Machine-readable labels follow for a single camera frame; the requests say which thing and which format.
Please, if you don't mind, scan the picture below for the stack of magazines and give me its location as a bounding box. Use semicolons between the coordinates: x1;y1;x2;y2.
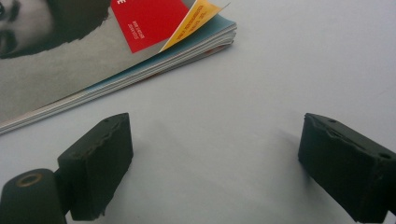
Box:
0;0;238;136

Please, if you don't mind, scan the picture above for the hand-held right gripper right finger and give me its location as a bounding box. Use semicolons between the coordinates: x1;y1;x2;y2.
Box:
297;112;396;224

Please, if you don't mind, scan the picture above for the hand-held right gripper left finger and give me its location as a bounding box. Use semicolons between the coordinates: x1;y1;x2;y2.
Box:
54;112;134;222

